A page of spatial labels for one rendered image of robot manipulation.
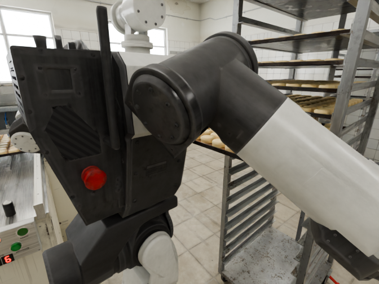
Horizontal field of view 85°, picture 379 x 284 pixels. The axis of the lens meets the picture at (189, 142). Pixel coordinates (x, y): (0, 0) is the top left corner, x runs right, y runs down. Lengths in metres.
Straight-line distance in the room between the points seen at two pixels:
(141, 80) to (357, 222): 0.25
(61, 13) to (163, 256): 4.57
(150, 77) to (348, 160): 0.21
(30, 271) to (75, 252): 0.69
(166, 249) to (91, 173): 0.30
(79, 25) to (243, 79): 4.66
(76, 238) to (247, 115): 0.44
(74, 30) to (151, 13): 4.38
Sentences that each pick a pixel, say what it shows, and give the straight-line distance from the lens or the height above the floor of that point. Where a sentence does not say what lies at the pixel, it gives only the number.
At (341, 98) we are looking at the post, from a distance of 0.85.
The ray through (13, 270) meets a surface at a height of 0.64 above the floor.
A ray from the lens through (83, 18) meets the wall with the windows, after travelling 4.88.
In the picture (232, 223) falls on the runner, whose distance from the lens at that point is 1.39.
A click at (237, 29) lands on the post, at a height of 1.55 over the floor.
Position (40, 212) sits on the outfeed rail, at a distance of 1.01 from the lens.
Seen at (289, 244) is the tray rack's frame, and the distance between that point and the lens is 1.89.
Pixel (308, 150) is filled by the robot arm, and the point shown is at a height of 1.30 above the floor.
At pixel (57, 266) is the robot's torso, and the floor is 1.03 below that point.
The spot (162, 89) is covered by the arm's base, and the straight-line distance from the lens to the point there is 0.20.
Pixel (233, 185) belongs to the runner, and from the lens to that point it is 1.23.
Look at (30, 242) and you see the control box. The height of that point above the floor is 0.75.
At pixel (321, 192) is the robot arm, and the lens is 0.25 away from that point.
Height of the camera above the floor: 1.38
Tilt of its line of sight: 19 degrees down
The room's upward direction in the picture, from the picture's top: straight up
